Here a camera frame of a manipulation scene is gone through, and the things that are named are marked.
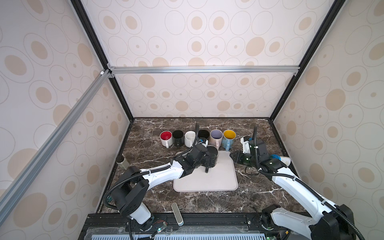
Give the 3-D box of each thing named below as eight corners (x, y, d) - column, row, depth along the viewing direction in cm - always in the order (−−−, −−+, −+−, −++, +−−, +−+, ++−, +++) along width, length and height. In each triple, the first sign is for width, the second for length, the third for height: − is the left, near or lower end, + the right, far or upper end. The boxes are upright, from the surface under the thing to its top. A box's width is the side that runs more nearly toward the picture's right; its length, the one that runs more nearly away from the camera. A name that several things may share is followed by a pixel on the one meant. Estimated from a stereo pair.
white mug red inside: (160, 150, 103) (158, 142, 96) (162, 137, 110) (160, 130, 103) (172, 150, 103) (170, 143, 96) (173, 137, 110) (172, 130, 103)
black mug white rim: (173, 149, 104) (171, 142, 97) (174, 138, 110) (173, 130, 103) (183, 149, 104) (182, 142, 97) (184, 138, 110) (183, 130, 103)
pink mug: (209, 153, 102) (210, 143, 93) (208, 139, 110) (209, 129, 101) (222, 153, 102) (224, 143, 93) (220, 139, 110) (222, 129, 101)
